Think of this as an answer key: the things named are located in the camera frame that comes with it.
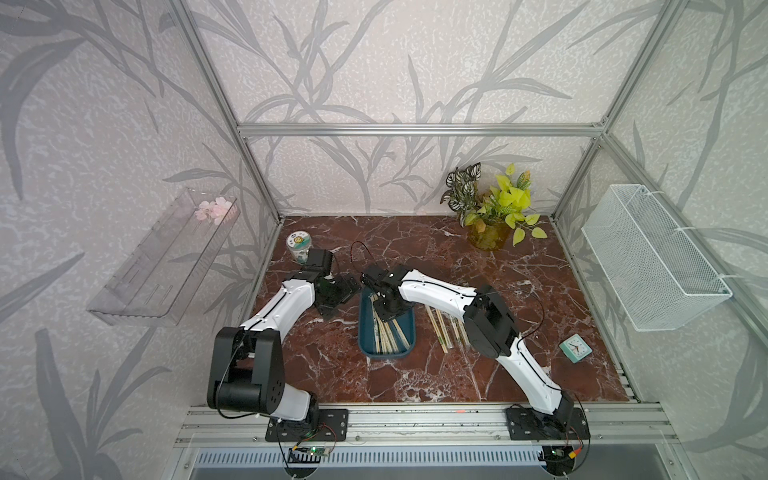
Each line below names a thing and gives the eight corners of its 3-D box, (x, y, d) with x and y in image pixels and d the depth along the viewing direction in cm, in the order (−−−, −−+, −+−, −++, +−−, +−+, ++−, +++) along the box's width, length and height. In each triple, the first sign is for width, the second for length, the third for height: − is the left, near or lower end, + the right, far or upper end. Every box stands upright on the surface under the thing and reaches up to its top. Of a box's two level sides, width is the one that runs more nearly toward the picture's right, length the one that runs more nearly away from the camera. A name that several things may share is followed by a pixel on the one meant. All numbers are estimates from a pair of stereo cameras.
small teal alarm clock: (575, 364, 86) (579, 361, 83) (558, 345, 89) (562, 342, 87) (589, 354, 87) (594, 351, 85) (571, 336, 91) (576, 332, 89)
